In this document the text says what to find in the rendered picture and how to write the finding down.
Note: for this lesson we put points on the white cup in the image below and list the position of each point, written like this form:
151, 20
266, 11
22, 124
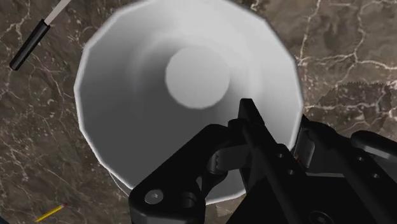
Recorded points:
130, 102

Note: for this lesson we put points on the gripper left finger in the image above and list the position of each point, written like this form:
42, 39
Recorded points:
173, 173

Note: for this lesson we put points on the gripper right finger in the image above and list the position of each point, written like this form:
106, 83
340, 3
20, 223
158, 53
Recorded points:
341, 161

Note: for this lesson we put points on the yellow pencil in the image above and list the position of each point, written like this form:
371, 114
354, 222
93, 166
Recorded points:
49, 212

